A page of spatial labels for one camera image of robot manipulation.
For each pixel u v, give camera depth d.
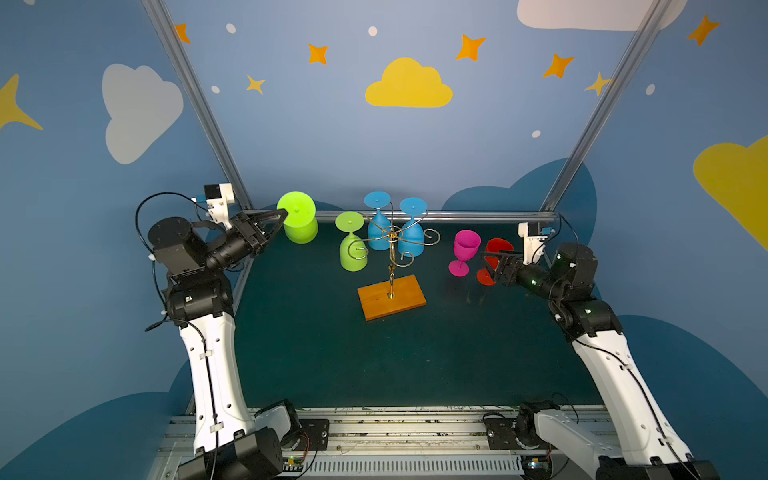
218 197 0.53
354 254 0.82
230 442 0.36
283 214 0.58
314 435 0.73
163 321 0.43
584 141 0.94
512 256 0.62
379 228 0.89
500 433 0.74
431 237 0.75
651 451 0.38
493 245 0.96
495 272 0.63
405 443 0.74
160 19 0.69
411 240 0.86
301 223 0.59
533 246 0.62
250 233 0.50
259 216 0.56
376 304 0.98
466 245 0.96
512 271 0.61
